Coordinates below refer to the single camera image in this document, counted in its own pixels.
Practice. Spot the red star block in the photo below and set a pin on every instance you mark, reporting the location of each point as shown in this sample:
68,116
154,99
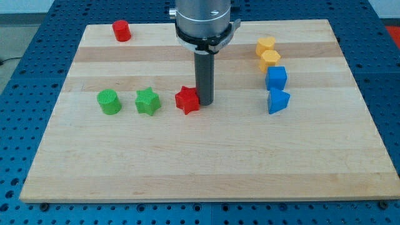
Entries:
187,100

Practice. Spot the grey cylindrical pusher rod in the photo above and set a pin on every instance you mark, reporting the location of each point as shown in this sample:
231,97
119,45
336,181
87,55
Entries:
204,75

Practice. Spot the green star block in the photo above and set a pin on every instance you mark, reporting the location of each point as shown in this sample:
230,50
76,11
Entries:
147,101

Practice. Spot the blue triangle block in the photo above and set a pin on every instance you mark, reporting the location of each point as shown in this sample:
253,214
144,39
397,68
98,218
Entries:
277,100

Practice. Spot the blue cube block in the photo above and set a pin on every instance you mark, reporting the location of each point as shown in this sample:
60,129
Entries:
276,77

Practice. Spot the wooden board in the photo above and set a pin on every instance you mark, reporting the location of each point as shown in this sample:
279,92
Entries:
324,146

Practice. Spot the yellow hexagon block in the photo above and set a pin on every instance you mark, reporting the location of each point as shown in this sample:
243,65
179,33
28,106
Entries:
268,58

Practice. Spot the green cylinder block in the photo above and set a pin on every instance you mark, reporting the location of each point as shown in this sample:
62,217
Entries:
109,101

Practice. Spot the yellow pentagon block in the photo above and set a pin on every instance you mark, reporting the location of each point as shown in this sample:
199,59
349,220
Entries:
264,44

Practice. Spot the red cylinder block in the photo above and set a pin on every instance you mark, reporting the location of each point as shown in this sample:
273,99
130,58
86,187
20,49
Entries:
121,30

